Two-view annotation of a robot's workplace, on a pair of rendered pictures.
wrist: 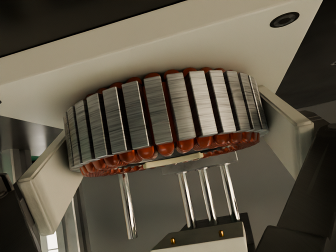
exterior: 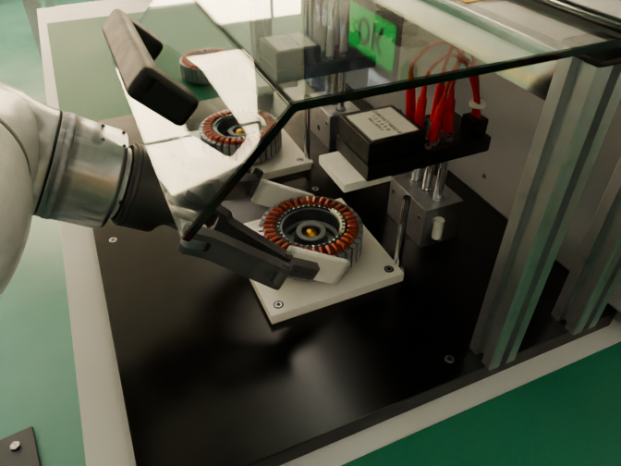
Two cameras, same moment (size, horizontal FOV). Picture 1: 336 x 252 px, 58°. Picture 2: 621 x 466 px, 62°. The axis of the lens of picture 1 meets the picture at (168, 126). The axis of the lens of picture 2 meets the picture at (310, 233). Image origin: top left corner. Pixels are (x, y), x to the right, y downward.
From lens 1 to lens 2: 0.54 m
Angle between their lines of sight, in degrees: 74
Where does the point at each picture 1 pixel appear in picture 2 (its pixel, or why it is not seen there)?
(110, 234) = not seen: outside the picture
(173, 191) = not seen: hidden behind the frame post
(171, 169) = (420, 209)
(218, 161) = (398, 186)
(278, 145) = (279, 194)
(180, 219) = not seen: hidden behind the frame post
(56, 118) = (321, 288)
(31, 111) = (300, 295)
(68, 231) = (603, 247)
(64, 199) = (304, 253)
